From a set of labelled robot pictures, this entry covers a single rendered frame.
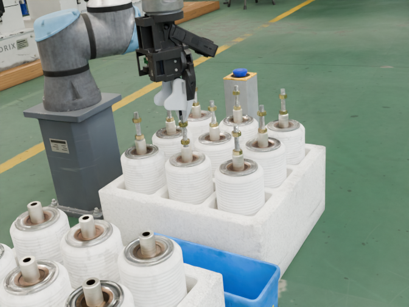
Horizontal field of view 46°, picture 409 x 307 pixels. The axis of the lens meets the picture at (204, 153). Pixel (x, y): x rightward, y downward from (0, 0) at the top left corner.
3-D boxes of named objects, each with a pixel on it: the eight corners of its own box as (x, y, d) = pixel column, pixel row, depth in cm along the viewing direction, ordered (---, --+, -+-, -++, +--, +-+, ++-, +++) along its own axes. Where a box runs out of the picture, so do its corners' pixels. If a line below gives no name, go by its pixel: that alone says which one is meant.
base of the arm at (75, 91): (31, 109, 126) (22, 72, 122) (70, 92, 138) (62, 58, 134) (76, 113, 119) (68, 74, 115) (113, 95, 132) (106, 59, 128)
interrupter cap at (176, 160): (206, 166, 97) (206, 163, 97) (168, 170, 97) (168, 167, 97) (204, 151, 104) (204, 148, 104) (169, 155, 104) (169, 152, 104)
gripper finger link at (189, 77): (178, 98, 95) (171, 53, 92) (185, 96, 96) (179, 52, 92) (190, 102, 91) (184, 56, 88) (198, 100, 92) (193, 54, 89)
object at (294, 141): (285, 208, 114) (283, 137, 107) (257, 194, 121) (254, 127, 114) (313, 194, 119) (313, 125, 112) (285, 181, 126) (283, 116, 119)
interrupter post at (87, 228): (78, 237, 77) (74, 220, 76) (89, 230, 79) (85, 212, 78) (90, 241, 76) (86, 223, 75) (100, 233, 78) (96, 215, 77)
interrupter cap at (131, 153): (119, 160, 104) (118, 157, 104) (132, 146, 111) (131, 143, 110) (152, 161, 102) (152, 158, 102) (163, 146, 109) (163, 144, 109)
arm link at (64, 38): (38, 65, 128) (26, 13, 122) (89, 56, 133) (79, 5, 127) (45, 74, 118) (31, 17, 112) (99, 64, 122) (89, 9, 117)
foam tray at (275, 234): (111, 257, 114) (97, 190, 107) (196, 184, 144) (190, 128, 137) (264, 305, 95) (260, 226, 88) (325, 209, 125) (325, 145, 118)
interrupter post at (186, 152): (193, 162, 100) (192, 147, 98) (181, 164, 99) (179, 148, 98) (193, 158, 102) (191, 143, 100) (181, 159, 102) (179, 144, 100)
